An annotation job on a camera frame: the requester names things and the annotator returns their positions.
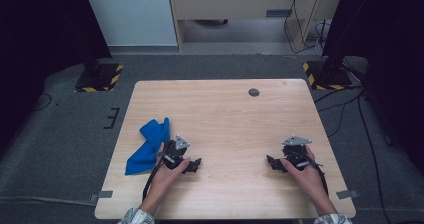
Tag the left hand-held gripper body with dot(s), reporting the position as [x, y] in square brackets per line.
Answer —
[175, 152]

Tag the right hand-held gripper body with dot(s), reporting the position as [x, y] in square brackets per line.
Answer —
[295, 152]

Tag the blue microfibre cloth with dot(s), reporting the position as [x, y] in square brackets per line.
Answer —
[146, 150]

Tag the person's left hand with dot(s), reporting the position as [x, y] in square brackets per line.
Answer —
[165, 180]

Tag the person's right hand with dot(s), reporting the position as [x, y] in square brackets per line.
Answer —
[310, 179]

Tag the grey tape strip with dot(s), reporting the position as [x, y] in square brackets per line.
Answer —
[347, 194]
[103, 194]

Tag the grey round table grommet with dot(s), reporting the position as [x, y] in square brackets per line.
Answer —
[254, 92]

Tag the white patterned shirt sleeve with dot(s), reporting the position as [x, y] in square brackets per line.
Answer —
[333, 219]
[136, 217]

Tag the black stand base striped edge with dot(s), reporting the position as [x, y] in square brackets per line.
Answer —
[328, 77]
[98, 79]

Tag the grey rectangular desk plate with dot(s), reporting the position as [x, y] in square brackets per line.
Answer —
[278, 13]

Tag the white cabinet panel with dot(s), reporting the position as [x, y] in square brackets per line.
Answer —
[130, 14]

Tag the black curtain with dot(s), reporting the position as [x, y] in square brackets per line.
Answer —
[40, 34]
[390, 34]

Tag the light wooden desk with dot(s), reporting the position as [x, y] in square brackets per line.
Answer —
[230, 2]

